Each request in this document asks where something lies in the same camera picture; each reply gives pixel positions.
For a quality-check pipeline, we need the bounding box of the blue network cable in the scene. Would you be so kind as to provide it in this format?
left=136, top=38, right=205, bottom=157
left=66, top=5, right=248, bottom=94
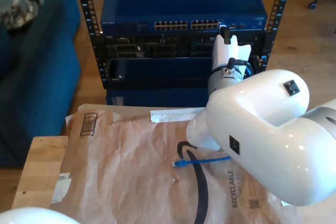
left=172, top=18, right=255, bottom=168

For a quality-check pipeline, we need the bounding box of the blue sofa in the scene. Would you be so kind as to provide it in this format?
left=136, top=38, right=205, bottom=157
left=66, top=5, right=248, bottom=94
left=0, top=0, right=81, bottom=168

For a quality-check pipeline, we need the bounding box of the camouflage cloth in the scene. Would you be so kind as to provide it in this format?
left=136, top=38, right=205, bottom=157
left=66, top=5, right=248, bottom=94
left=0, top=0, right=45, bottom=31

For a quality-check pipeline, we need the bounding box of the brown paper mailer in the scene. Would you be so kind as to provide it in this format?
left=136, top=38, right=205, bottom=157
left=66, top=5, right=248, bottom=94
left=49, top=104, right=302, bottom=224

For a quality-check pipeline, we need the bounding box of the blue network switch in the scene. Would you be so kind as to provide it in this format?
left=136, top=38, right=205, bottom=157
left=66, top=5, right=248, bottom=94
left=100, top=0, right=268, bottom=35

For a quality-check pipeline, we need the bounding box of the black rack server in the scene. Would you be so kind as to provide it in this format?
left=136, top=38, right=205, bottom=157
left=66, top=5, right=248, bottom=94
left=103, top=33, right=265, bottom=59

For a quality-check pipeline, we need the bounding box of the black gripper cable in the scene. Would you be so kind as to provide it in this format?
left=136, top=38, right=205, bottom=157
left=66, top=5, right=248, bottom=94
left=226, top=57, right=254, bottom=74

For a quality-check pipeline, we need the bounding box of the black rack frame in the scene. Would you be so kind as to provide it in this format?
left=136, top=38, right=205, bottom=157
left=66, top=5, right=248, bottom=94
left=72, top=0, right=295, bottom=90

